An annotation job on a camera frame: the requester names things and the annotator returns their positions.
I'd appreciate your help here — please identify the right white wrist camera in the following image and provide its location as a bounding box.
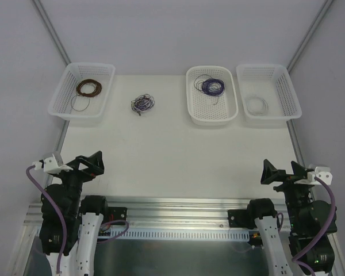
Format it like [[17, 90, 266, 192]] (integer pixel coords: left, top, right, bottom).
[[295, 166, 333, 186]]

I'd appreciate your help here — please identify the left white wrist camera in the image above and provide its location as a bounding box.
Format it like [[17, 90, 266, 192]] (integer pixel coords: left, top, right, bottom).
[[32, 151, 72, 174]]

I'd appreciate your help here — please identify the aluminium mounting rail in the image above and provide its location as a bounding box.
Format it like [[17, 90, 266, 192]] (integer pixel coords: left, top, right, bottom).
[[25, 196, 294, 229]]

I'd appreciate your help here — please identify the brown coiled cable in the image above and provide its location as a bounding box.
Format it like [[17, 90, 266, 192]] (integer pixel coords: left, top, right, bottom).
[[70, 79, 103, 112]]

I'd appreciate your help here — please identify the white coiled cable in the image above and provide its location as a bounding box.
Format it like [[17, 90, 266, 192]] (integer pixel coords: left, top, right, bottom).
[[244, 95, 269, 117]]

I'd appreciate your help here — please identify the white perforated basket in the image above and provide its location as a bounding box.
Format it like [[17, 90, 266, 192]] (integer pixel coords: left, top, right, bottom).
[[186, 66, 239, 127], [48, 62, 116, 125], [236, 64, 302, 128]]

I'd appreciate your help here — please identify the purple coiled cable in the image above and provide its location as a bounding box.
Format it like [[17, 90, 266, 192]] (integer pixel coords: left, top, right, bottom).
[[193, 74, 226, 106]]

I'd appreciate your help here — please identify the middle white perforated basket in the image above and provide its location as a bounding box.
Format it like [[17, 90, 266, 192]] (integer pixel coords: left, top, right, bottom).
[[186, 66, 239, 127]]

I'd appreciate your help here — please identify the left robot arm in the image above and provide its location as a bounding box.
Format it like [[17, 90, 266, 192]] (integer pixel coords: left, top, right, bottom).
[[40, 151, 109, 275]]

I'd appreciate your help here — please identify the left aluminium frame post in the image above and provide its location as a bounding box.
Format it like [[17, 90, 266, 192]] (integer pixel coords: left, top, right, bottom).
[[31, 0, 71, 66]]

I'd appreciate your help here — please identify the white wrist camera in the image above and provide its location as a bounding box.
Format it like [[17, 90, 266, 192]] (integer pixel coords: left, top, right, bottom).
[[295, 166, 333, 186], [32, 151, 72, 174]]

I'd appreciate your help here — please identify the aluminium frame post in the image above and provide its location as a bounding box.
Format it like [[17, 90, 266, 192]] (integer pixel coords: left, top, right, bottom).
[[31, 0, 71, 66], [287, 0, 335, 73]]

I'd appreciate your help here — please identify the right white perforated basket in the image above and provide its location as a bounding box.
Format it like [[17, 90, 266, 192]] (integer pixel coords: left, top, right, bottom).
[[236, 64, 302, 128]]

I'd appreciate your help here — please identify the right aluminium frame post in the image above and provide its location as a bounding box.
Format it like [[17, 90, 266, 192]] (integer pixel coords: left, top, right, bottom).
[[287, 0, 335, 73]]

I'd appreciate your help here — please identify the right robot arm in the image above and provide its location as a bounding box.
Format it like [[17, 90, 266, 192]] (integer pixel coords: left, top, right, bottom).
[[246, 160, 337, 275]]

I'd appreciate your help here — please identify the cable bundle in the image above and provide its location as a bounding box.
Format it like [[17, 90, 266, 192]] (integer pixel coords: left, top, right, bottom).
[[130, 93, 156, 117]]

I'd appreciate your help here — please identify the white slotted cable duct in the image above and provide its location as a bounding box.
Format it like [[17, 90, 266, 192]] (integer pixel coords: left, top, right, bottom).
[[119, 228, 250, 242]]

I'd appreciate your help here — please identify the left white perforated basket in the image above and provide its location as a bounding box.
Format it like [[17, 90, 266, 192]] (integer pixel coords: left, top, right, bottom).
[[48, 62, 116, 125]]

